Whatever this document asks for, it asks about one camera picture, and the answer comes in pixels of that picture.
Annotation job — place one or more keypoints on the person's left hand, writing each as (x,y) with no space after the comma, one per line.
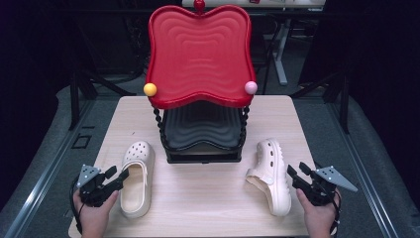
(94,218)

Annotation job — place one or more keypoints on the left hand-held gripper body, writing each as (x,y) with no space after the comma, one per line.
(94,193)

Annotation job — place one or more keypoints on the red and black two-tier rack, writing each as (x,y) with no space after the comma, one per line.
(199,56)

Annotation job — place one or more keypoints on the black metal stand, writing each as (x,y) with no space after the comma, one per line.
(345,105)
(75,99)

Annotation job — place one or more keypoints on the person's right hand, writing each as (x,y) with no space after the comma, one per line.
(319,218)

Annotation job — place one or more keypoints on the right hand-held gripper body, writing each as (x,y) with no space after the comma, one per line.
(322,193)

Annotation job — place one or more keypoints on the cream clog shoe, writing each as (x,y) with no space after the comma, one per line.
(137,195)
(275,188)

